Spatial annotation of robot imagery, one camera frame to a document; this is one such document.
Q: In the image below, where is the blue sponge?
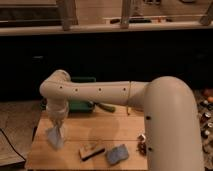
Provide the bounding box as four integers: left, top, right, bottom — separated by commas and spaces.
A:
106, 144, 129, 165

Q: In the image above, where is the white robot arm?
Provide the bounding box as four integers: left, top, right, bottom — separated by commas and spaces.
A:
39, 69, 205, 171

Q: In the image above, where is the green plastic tray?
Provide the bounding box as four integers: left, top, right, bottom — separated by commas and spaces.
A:
39, 75, 92, 112

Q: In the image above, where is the wooden block brush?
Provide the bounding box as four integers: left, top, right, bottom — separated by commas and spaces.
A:
79, 142, 105, 161

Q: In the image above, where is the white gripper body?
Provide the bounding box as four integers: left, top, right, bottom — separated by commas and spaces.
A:
46, 99, 69, 127

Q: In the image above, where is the light blue towel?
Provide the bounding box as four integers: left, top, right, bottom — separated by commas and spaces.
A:
46, 126, 64, 149

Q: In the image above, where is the small glass bottle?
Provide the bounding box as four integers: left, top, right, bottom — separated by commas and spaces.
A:
200, 112, 211, 124

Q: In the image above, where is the black cable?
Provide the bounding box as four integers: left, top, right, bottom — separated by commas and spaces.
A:
0, 128, 27, 163

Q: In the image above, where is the brown dried grape bunch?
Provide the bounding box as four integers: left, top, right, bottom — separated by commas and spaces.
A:
137, 141, 147, 156

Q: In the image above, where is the green small object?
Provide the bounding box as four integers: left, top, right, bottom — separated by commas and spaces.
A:
96, 103, 116, 113

